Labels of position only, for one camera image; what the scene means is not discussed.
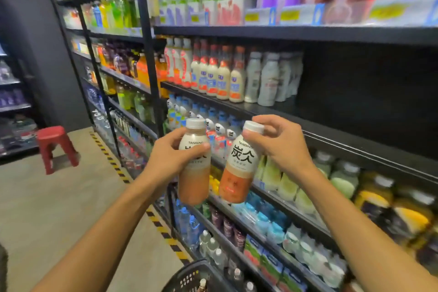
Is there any person's left hand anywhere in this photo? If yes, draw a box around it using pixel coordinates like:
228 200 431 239
143 127 210 196

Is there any person's right hand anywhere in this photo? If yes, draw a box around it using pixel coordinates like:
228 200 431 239
243 115 316 181

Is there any black shopping basket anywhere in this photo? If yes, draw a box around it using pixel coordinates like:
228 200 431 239
161 259 237 292

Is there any person's left forearm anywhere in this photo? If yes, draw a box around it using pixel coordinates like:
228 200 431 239
32 172 178 292

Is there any person's right forearm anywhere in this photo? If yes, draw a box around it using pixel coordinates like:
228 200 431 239
297 165 438 292

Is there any row of pale green bottles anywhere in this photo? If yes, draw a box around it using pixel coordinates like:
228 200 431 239
255 151 359 216

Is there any row of small yellow bottles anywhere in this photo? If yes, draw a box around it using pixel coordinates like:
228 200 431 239
208 174 221 197

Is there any row of light green bottles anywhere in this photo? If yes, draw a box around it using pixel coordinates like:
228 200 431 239
115 82 155 124

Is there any row of blue water bottles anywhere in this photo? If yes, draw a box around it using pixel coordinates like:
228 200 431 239
172 198 202 252

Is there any row of white milk bottles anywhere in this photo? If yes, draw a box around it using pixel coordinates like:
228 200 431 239
244 49 304 108

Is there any row of blue drink bottles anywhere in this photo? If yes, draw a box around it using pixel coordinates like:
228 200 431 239
234 192 287 245

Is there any row of purple drink bottles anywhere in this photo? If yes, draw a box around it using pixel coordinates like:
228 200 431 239
210 206 248 252

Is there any row of red capped cream bottles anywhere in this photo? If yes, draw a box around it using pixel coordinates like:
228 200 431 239
163 36 248 104

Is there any row of orange drink bottles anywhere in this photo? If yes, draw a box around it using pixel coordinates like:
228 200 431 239
134 51 169 98

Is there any row of clear water bottles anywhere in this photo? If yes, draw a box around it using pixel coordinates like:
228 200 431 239
198 229 258 292

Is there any row of clear white capped bottles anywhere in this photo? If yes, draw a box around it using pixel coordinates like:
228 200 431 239
282 222 349 290

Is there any row of dark purple bottles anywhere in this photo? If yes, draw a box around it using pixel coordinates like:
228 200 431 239
97 41 138 78

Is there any row of green drink cartons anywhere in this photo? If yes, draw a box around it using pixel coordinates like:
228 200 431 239
243 233 308 292

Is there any red plastic stool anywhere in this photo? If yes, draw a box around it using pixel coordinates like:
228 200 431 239
36 125 80 175

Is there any row of yellow dark label bottles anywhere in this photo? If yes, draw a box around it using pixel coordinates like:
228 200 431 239
354 171 438 268

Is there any black drinks cooler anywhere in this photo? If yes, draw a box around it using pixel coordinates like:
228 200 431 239
0 42 40 166

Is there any row of yellow green bottles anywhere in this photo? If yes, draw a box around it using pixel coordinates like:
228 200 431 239
81 0 141 30

